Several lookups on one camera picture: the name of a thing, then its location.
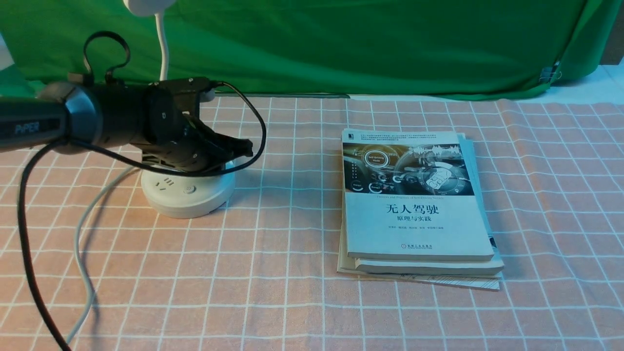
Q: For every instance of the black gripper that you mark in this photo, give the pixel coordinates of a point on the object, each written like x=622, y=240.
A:
x=178, y=141

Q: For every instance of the white desk lamp with sockets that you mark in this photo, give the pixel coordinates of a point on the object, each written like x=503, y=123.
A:
x=176, y=196

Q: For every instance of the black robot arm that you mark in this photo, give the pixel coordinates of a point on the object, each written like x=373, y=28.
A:
x=103, y=118

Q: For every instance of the bottom thin paper booklet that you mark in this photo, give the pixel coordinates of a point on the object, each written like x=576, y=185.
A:
x=347, y=265

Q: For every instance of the pink checkered tablecloth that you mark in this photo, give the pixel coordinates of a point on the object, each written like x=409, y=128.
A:
x=260, y=273

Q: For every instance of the top white self-driving book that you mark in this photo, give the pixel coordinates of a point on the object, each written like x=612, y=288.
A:
x=414, y=204

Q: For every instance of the green backdrop cloth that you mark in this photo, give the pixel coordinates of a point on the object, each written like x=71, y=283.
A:
x=459, y=49

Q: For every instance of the metal binder clip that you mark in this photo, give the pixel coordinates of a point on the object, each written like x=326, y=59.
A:
x=550, y=74

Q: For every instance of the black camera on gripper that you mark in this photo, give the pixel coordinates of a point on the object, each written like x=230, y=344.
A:
x=189, y=93

